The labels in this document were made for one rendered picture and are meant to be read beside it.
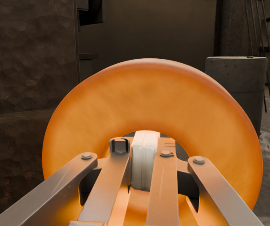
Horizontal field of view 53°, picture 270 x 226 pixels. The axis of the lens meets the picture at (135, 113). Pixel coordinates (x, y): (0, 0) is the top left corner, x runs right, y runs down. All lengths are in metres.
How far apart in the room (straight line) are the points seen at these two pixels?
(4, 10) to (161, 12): 7.30
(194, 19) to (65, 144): 8.27
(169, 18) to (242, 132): 7.75
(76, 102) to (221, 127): 0.09
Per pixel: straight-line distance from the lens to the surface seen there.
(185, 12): 8.25
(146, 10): 7.55
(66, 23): 0.57
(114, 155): 0.16
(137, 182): 0.17
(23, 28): 0.55
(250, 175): 0.20
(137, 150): 0.16
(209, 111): 0.17
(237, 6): 4.34
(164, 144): 0.18
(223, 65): 2.69
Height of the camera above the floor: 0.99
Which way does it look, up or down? 14 degrees down
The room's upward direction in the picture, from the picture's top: straight up
